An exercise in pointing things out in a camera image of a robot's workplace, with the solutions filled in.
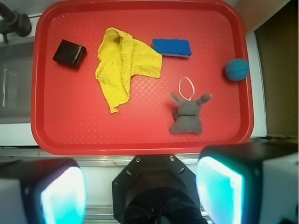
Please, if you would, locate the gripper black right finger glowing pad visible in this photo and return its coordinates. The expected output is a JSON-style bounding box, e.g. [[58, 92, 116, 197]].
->
[[196, 142, 299, 224]]

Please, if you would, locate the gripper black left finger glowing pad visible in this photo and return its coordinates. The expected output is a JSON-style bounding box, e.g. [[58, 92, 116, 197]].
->
[[0, 158, 87, 224]]

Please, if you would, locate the black box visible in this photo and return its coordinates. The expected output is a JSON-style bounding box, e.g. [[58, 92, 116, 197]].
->
[[52, 39, 87, 70]]

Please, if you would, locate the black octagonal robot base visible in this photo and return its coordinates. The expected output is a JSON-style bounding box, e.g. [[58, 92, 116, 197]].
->
[[112, 155, 206, 224]]

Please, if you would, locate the red plastic tray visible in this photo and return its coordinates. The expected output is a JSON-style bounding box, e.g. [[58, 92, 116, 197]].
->
[[31, 0, 254, 155]]

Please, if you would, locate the grey plush bunny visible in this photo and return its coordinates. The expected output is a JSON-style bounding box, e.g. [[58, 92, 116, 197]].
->
[[170, 77, 213, 135]]

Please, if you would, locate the blue ball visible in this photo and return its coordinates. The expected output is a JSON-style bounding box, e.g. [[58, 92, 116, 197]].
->
[[224, 59, 249, 81]]

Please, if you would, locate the steel sink basin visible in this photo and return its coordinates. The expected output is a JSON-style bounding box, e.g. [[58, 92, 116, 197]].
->
[[0, 42, 34, 124]]

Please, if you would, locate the yellow cloth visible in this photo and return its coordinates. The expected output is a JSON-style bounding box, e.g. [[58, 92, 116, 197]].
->
[[95, 28, 163, 114]]

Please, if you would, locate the blue sponge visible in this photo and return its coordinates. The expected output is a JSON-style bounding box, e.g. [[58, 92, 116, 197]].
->
[[152, 39, 192, 58]]

